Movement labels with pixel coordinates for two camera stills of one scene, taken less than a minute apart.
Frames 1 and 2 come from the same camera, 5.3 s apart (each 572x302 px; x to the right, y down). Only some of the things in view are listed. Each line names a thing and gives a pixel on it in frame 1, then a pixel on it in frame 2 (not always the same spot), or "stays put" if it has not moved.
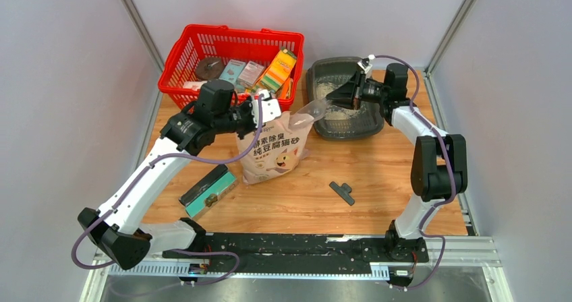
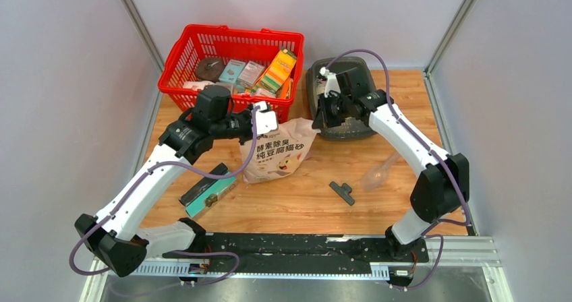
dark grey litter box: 342,123 stays put
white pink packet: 195,85 stays put
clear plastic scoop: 305,116 -> 377,176
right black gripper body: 365,91 -> 334,109
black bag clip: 343,191 stays put
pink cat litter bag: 278,150 stays put
